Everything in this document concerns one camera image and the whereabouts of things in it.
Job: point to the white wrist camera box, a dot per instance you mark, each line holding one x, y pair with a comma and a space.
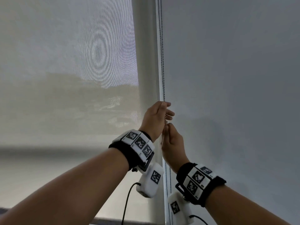
179, 210
151, 182

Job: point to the grey roller blind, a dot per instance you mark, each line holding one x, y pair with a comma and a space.
234, 79

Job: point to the person's right hand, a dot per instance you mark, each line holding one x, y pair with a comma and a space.
173, 147

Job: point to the person's left forearm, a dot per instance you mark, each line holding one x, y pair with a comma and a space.
70, 189

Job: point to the person's right fingers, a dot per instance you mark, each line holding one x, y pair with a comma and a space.
166, 133

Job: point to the black wristband with marker tiles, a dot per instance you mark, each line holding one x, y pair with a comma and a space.
199, 180
138, 145

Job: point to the person's right forearm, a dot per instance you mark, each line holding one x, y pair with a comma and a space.
239, 206

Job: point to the person's left fingers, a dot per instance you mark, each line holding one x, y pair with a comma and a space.
169, 113

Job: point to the person's left hand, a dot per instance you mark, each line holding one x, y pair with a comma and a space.
152, 119

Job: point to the white window frame post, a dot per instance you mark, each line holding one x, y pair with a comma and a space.
147, 56

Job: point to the translucent beige roller blind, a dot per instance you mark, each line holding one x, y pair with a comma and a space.
58, 79

